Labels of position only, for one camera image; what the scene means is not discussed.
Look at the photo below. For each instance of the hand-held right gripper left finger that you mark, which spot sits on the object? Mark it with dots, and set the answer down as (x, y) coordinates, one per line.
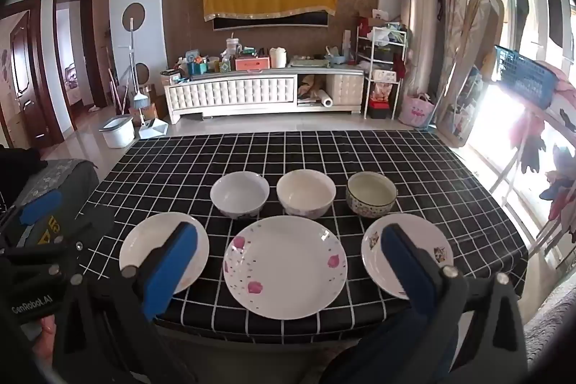
(173, 267)

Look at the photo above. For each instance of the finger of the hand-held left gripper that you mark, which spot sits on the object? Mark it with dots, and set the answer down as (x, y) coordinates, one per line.
(40, 206)
(92, 224)

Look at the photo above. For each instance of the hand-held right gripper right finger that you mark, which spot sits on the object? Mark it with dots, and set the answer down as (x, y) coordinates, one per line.
(407, 271)

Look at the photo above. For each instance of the plain white plate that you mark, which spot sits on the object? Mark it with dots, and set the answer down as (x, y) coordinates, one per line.
(144, 242)

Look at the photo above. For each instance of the cat print white plate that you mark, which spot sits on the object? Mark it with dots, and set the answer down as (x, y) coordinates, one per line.
(433, 238)

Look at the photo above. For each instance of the pink petal print plate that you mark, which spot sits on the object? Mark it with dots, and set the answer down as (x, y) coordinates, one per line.
(283, 267)

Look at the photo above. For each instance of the cream floral print bowl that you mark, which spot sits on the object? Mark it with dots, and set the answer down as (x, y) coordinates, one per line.
(305, 190)

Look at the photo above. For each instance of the person's left hand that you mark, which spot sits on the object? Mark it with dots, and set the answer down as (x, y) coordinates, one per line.
(41, 326)

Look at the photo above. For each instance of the person's blue trousers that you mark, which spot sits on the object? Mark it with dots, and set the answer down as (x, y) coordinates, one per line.
(387, 348)

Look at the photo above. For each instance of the dark floral patterned bowl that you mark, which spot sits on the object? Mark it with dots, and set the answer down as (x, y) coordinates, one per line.
(371, 188)

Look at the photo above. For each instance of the white plastic bucket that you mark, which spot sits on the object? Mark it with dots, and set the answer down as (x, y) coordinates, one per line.
(116, 132)

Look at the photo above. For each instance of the black white checked tablecloth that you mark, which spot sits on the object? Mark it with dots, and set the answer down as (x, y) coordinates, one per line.
(405, 159)

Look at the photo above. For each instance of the white dustpan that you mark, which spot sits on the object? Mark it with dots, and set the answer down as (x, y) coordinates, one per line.
(153, 128)

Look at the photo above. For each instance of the brown cardboard box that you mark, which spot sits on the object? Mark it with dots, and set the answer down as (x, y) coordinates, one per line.
(150, 107)

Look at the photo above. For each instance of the brown wooden door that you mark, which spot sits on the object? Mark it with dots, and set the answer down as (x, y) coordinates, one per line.
(24, 73)

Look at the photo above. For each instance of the white clothes drying rack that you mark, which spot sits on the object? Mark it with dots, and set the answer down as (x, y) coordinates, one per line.
(508, 177)

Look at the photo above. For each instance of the grey carpet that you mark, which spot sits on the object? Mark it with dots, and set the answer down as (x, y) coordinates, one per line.
(551, 321)

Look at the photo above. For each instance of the pink tote bag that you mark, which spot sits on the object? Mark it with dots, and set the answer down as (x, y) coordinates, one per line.
(416, 112)

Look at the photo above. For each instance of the red pink hanging garment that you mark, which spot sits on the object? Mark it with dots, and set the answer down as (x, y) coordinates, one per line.
(531, 141)

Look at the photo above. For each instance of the white tufted television cabinet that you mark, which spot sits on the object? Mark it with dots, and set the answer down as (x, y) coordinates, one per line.
(234, 91)

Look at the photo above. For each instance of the white paper roll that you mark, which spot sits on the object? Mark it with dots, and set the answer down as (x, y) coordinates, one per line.
(324, 99)

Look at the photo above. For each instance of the orange storage box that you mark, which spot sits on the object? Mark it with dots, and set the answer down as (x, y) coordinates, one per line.
(252, 63)

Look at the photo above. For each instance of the white metal shelf rack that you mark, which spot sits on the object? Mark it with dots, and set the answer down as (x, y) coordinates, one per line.
(382, 51)

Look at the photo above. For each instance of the blue plastic basket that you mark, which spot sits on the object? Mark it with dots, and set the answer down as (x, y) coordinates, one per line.
(522, 73)

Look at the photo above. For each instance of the oval wooden-framed standing mirror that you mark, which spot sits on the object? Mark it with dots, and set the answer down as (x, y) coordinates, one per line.
(472, 51)

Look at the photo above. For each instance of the silver standing air conditioner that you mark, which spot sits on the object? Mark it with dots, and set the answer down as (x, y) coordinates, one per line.
(418, 28)

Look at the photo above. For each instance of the dark hanging garment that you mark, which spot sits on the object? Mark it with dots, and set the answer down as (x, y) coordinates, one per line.
(555, 13)
(522, 10)

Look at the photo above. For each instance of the round brown wall disc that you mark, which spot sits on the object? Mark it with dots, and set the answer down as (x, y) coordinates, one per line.
(134, 15)
(142, 72)

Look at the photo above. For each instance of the wall-mounted black television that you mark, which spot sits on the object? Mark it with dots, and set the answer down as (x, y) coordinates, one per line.
(270, 22)

